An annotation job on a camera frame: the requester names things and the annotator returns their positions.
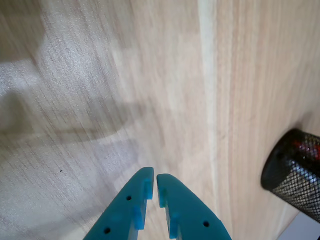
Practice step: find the black mesh pen holder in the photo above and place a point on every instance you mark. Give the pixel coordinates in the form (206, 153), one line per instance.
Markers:
(290, 180)

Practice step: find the red pen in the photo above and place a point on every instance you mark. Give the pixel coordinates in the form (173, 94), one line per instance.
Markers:
(300, 145)

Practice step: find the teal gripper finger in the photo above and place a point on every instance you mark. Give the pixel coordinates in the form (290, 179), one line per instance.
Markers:
(125, 212)
(190, 215)

